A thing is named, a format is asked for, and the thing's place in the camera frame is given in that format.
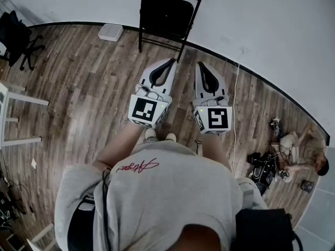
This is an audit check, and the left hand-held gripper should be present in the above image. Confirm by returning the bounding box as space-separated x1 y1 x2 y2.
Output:
127 58 179 129

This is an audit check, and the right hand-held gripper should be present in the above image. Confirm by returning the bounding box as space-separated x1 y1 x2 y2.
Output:
192 61 233 135

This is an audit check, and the black folding chair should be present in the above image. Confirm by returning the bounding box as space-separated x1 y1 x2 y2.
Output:
138 0 205 64

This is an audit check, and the person's left forearm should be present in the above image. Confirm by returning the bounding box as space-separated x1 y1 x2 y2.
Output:
92 121 147 173

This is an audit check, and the person's right forearm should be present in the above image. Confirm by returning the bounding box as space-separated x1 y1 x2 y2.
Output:
200 132 234 179

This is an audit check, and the black office chair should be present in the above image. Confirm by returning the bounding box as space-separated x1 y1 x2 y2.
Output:
0 10 46 72

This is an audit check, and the person's left shoe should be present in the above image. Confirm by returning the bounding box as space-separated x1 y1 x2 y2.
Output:
144 127 158 142

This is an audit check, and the white box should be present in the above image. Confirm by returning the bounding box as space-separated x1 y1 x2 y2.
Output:
97 23 124 42

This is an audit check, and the black equipment bag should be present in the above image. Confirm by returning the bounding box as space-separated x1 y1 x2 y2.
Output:
247 152 278 196

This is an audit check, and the grey sweatshirt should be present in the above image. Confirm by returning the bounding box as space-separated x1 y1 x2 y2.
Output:
54 139 268 251

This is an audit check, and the small dark container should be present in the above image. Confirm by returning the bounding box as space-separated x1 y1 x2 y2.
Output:
300 180 315 193

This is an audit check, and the black pack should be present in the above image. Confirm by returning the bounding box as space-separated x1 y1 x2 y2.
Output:
230 208 298 251

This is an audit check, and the black equipment pile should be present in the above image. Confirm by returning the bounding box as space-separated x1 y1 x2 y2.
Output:
0 166 29 232

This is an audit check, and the thin black chest cable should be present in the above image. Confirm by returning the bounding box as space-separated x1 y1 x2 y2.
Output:
101 166 114 251

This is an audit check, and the white table frame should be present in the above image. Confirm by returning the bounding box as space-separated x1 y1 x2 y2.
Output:
0 80 50 151

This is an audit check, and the black shoulder strap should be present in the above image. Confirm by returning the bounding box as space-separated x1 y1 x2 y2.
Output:
66 195 95 251

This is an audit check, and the thick black cable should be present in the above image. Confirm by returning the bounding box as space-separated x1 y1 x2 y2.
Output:
292 230 304 251

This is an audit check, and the light wooden frame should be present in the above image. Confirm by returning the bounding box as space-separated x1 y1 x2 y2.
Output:
0 222 57 251

